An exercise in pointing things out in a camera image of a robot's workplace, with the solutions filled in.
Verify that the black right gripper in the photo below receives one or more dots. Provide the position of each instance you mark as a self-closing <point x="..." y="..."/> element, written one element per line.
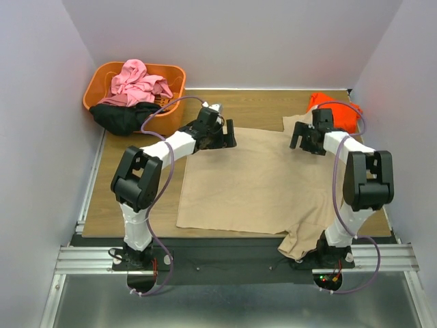
<point x="304" y="137"/>

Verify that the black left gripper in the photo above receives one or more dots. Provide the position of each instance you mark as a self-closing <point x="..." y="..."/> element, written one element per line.
<point x="227" y="141"/>

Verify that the beige t shirt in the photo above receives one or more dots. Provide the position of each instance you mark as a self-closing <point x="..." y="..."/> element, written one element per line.
<point x="262" y="186"/>

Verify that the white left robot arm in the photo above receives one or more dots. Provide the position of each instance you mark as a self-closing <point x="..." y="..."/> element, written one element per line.
<point x="143" y="174"/>

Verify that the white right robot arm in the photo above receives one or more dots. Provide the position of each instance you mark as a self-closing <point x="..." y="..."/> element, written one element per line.
<point x="367" y="186"/>

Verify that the folded orange t shirt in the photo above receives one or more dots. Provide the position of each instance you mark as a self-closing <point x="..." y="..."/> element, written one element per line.
<point x="345" y="117"/>

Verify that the black t shirt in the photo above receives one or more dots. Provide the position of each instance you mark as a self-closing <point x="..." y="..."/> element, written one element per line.
<point x="120" y="120"/>

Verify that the pink t shirt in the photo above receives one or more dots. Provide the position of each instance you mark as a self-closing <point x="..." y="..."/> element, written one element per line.
<point x="135" y="85"/>

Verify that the orange plastic basket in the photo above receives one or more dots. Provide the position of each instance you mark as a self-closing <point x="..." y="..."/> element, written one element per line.
<point x="165" y="123"/>

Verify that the white round knob left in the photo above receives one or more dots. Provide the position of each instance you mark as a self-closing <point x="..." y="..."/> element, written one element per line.
<point x="167" y="259"/>

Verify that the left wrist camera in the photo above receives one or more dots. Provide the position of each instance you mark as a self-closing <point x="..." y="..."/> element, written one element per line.
<point x="210" y="118"/>

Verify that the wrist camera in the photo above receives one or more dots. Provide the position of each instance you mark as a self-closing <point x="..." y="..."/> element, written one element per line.
<point x="210" y="118"/>
<point x="323" y="120"/>

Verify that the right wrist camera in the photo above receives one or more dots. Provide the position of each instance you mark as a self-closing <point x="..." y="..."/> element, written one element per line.
<point x="323" y="120"/>

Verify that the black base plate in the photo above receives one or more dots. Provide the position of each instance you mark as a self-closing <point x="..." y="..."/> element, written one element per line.
<point x="228" y="261"/>

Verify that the aluminium rail frame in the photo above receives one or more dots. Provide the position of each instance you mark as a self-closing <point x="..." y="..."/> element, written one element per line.
<point x="103" y="300"/>

